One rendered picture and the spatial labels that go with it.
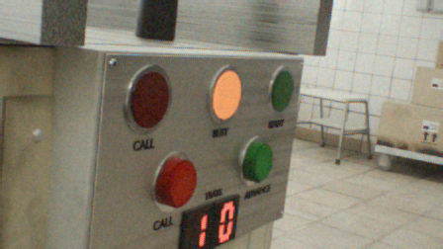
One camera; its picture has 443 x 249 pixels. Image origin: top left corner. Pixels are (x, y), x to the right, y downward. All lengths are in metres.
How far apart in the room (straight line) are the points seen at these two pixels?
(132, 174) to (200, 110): 0.07
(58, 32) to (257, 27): 0.29
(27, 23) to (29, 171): 0.08
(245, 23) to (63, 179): 0.27
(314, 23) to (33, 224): 0.29
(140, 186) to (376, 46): 4.50
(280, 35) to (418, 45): 4.18
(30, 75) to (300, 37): 0.27
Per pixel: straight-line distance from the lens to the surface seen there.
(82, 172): 0.34
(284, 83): 0.49
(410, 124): 4.23
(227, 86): 0.41
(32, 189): 0.35
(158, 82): 0.35
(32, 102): 0.34
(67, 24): 0.30
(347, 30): 4.92
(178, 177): 0.37
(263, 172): 0.47
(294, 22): 0.54
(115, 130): 0.34
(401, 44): 4.76
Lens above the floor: 0.86
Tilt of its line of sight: 9 degrees down
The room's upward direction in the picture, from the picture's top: 7 degrees clockwise
